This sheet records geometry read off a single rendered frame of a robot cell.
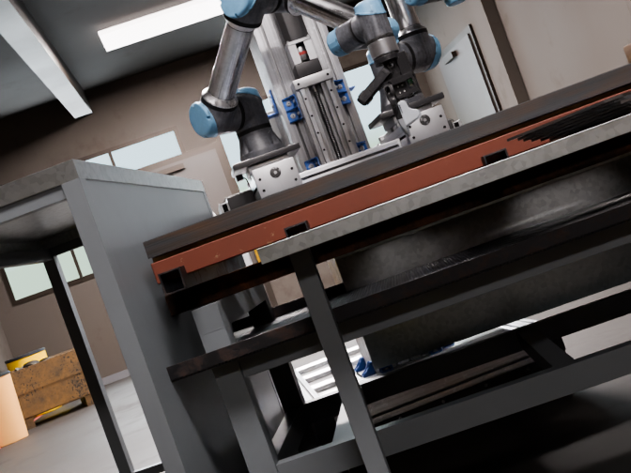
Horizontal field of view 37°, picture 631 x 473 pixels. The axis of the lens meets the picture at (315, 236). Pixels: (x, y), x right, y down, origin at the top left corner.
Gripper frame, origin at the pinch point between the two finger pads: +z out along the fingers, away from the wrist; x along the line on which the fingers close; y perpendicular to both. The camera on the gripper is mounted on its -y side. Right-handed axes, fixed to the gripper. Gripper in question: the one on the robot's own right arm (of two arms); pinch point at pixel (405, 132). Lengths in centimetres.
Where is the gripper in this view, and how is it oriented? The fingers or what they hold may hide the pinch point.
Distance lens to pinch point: 247.1
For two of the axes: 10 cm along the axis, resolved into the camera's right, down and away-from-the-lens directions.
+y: 9.1, -3.3, -2.6
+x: 2.5, -0.9, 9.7
